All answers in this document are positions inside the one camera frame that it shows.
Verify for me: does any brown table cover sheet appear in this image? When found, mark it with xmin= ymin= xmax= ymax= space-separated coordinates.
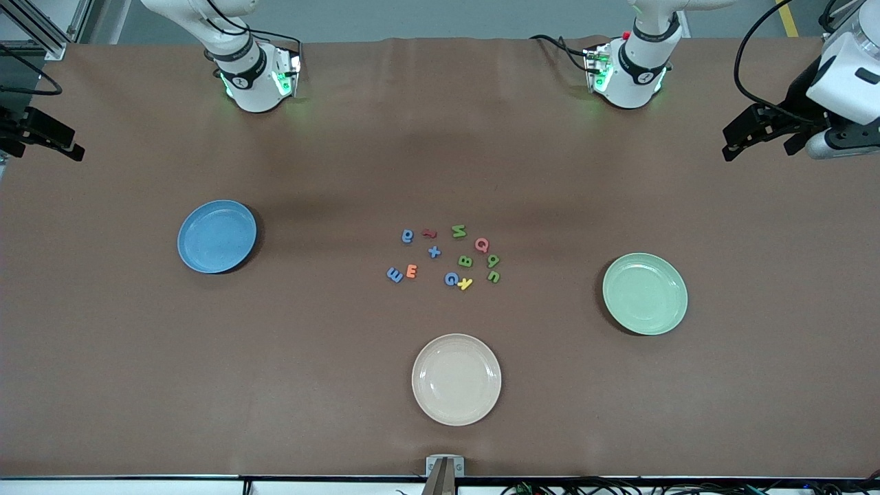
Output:
xmin=0 ymin=36 xmax=880 ymax=480

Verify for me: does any green round plate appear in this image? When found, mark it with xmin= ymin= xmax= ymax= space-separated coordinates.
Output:
xmin=602 ymin=252 xmax=689 ymax=336

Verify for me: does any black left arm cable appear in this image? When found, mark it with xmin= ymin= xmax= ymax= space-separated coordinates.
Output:
xmin=733 ymin=0 xmax=826 ymax=124

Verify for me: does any aluminium extrusion frame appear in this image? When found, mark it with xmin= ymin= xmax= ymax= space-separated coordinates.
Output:
xmin=0 ymin=0 xmax=94 ymax=61

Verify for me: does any yellow floor tape strip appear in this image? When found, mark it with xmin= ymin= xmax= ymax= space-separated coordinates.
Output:
xmin=775 ymin=0 xmax=800 ymax=39

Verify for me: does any black base cable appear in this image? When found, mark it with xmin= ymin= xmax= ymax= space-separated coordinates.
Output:
xmin=529 ymin=34 xmax=593 ymax=73
xmin=203 ymin=0 xmax=303 ymax=59

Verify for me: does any beige round plate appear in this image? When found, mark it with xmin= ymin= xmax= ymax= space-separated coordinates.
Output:
xmin=411 ymin=333 xmax=503 ymax=427

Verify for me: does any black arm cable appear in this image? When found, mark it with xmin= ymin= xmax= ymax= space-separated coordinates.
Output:
xmin=733 ymin=0 xmax=826 ymax=124
xmin=0 ymin=45 xmax=64 ymax=97

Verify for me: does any blue round plate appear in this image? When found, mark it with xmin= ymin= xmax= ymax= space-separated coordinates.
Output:
xmin=177 ymin=199 xmax=258 ymax=274

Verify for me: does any grey metal camera bracket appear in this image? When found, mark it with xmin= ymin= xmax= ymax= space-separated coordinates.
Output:
xmin=425 ymin=455 xmax=465 ymax=495

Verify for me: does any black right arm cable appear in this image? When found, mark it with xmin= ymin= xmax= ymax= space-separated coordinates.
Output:
xmin=0 ymin=45 xmax=64 ymax=97

